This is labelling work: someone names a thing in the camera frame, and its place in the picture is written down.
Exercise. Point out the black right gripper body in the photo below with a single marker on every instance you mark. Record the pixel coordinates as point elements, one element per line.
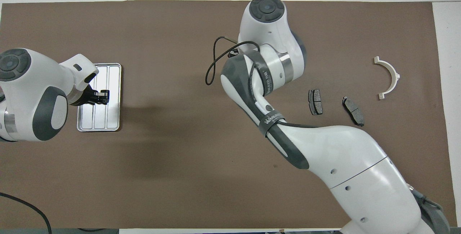
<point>234,52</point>

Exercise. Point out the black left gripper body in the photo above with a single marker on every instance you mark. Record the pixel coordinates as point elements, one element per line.
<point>88,99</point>

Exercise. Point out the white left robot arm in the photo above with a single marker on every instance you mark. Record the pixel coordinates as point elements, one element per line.
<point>36,82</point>

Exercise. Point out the silver metal tray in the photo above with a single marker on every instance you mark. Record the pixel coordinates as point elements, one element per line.
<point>111,115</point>

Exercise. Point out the brown table mat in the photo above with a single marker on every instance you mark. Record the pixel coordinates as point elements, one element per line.
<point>162,172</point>

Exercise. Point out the short dark brake pad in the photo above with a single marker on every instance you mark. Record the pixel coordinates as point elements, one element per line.
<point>315,101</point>

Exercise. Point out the long dark brake pad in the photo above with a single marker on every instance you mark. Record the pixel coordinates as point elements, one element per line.
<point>353,111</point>

